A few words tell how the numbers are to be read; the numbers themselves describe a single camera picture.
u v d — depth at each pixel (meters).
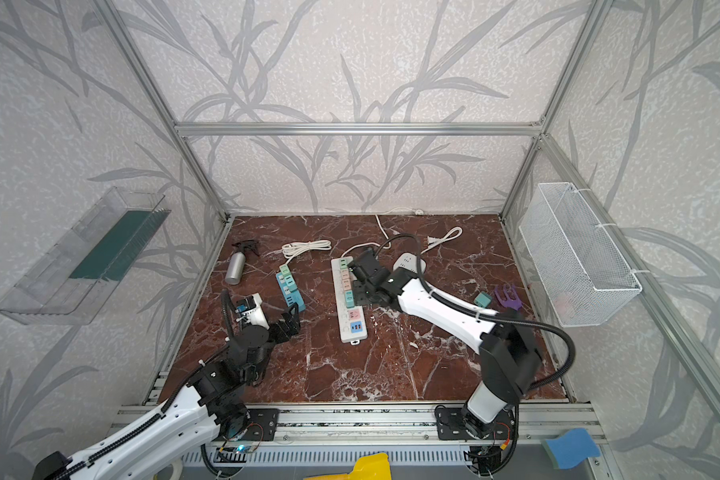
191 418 0.53
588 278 0.61
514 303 0.96
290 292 0.96
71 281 0.64
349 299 0.89
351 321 0.89
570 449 0.69
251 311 0.68
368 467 0.68
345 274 0.94
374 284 0.62
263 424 0.73
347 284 0.92
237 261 1.04
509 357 0.43
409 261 1.03
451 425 0.73
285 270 0.96
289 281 0.93
